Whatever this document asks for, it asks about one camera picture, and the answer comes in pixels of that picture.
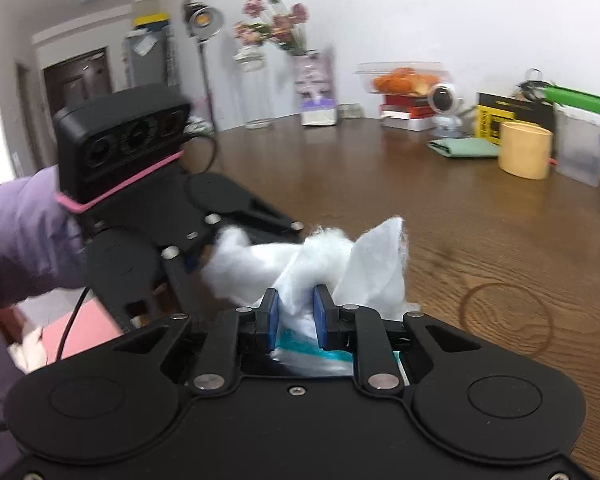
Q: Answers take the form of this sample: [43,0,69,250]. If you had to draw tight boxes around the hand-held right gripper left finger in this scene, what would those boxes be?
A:
[112,287,281,394]

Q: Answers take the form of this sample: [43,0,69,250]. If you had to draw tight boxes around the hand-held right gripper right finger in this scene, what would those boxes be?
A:
[312,284,483,394]

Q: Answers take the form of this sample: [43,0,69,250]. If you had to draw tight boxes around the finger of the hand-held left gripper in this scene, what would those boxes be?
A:
[161,224,222,315]
[224,195,305,235]

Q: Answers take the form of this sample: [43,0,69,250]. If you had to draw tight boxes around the clear plastic box teal label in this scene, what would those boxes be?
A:
[270,327,411,387]

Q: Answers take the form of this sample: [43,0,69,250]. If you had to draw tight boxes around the white tissue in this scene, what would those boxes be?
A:
[202,216,413,331]

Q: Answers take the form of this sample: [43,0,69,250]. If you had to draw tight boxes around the person's left forearm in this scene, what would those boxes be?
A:
[0,165,88,311]

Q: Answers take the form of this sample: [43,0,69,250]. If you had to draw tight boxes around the clear clamshell container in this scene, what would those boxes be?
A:
[355,61,449,97]

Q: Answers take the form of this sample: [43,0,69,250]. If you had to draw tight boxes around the clear plastic container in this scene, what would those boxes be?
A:
[552,105,600,189]

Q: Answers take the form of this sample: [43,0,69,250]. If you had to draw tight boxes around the pink rubber band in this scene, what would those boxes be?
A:
[55,149,186,216]

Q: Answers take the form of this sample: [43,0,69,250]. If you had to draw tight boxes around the dark brown door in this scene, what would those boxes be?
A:
[42,47,113,111]

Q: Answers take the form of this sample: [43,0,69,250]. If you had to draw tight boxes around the grey cabinet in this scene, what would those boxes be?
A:
[122,27,182,93]

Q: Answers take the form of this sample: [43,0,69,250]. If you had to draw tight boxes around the yellow and black box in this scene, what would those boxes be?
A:
[134,11,171,29]

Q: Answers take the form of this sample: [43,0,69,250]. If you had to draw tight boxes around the purple tissue pack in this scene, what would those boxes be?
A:
[300,94,339,127]

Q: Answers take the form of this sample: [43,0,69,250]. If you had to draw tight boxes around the pink flat board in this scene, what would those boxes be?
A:
[39,300,122,362]

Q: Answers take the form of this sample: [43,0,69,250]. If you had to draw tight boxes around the tall clear glass vase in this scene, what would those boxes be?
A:
[231,46,277,130]

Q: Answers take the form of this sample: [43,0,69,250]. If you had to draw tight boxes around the studio lamp on stand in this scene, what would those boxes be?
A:
[181,2,226,133]

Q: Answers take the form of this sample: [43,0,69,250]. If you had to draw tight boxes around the white flat box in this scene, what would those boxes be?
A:
[381,115,437,132]

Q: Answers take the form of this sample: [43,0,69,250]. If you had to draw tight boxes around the dark red flat box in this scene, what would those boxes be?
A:
[384,94,433,109]

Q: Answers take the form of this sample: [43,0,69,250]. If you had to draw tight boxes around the dried pink flowers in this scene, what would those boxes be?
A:
[232,0,312,57]

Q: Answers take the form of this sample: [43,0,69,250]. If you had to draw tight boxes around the white crumpled cloth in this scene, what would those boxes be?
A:
[7,327,49,374]

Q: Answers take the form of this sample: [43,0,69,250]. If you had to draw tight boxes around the green folded cloth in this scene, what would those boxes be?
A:
[426,138,501,160]

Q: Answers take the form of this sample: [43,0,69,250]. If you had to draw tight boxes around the white astronaut figure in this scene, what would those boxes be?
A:
[426,81,467,139]

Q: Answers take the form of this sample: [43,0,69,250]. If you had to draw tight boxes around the black box yellow label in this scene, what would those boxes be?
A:
[475,91,556,141]

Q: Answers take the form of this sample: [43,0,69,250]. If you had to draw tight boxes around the yellow cup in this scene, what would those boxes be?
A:
[497,121,554,180]

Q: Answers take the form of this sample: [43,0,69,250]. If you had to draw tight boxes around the green flat case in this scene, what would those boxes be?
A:
[542,85,600,122]

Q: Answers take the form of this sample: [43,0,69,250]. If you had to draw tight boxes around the black cable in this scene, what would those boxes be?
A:
[182,132,219,173]
[55,287,89,362]

